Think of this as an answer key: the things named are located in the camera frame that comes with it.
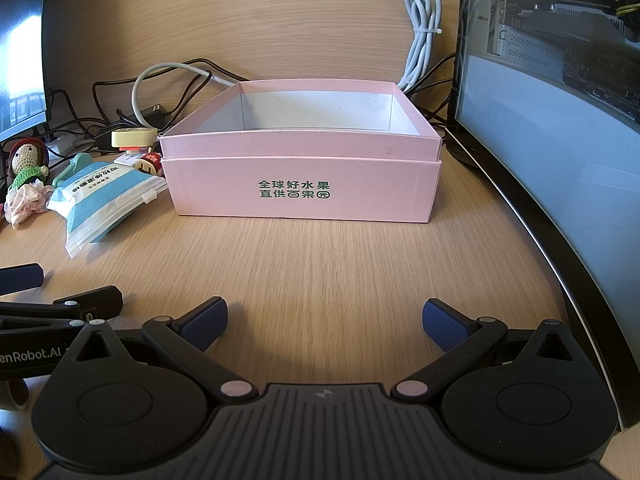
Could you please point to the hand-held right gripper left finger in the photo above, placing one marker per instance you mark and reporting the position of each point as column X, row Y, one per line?
column 202, row 322

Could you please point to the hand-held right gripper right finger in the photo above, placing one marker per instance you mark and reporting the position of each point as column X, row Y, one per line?
column 445, row 322

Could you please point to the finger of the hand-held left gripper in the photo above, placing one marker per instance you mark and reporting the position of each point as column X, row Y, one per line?
column 95, row 300
column 22, row 276

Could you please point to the pink frilly cloth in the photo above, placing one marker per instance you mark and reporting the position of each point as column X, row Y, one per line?
column 25, row 205

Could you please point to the blue and white wipes packet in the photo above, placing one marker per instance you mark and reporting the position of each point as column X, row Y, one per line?
column 100, row 195

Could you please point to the crochet doll with brown hair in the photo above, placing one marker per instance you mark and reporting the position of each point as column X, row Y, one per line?
column 27, row 160

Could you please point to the teal plastic hand crank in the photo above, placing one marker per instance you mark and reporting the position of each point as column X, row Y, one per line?
column 75, row 166

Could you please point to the pink cardboard box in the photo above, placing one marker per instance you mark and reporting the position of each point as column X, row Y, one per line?
column 300, row 190

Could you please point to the cream yellow plastic gadget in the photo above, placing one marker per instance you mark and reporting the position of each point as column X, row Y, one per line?
column 132, row 137

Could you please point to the white power strip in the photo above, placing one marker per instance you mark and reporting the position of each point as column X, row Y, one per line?
column 65, row 142

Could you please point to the small red soldier figurine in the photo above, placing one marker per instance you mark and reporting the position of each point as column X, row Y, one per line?
column 150, row 164

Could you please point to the black power adapter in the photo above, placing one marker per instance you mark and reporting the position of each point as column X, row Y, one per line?
column 154, row 114

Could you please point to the large black framed screen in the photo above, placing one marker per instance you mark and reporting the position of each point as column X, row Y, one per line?
column 540, row 135

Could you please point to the dark computer monitor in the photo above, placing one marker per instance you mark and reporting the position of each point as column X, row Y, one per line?
column 20, row 50

